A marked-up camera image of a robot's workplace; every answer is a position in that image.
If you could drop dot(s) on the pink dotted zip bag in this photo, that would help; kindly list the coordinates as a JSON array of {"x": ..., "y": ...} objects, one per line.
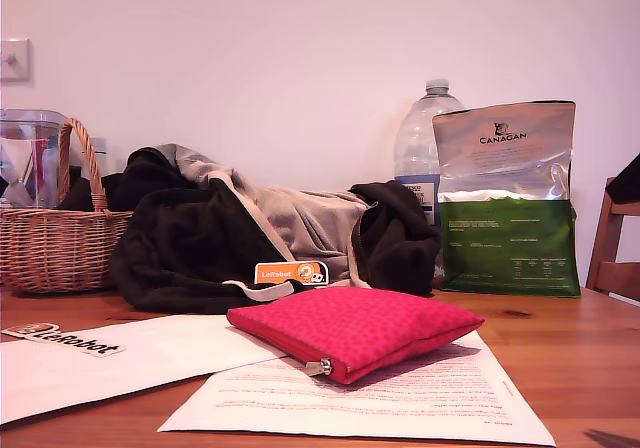
[{"x": 360, "y": 328}]

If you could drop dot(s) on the silver green pet food bag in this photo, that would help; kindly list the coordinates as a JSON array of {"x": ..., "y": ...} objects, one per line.
[{"x": 505, "y": 248}]

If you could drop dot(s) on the orange LeRobot sticker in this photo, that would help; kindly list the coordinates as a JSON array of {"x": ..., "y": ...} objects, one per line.
[{"x": 280, "y": 273}]

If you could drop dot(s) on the large clear water bottle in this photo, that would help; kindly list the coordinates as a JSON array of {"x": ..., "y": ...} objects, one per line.
[{"x": 415, "y": 143}]

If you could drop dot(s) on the black jacket grey lining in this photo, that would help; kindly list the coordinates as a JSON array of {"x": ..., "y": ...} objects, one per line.
[{"x": 175, "y": 248}]

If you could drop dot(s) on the printed white paper sheet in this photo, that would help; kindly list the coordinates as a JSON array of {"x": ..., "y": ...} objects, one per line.
[{"x": 350, "y": 410}]

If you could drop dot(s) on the white paper envelope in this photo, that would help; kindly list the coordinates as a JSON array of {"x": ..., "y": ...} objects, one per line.
[{"x": 150, "y": 358}]

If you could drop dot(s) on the clear jar grey lid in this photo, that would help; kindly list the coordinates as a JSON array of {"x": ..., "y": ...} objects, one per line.
[{"x": 99, "y": 148}]

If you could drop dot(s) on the dark cloth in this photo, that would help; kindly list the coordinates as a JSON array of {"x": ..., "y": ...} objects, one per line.
[{"x": 75, "y": 195}]

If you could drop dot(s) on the white LeRobot sticker black text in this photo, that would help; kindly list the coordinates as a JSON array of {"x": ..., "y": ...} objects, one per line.
[{"x": 75, "y": 344}]

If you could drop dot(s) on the wooden chair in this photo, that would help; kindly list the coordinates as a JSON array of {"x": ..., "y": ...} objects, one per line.
[{"x": 612, "y": 238}]

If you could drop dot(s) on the clear plastic jug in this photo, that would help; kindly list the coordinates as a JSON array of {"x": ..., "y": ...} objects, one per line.
[{"x": 30, "y": 158}]

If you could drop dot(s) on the white wall switch plate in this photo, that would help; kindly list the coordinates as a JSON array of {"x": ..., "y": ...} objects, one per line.
[{"x": 14, "y": 60}]

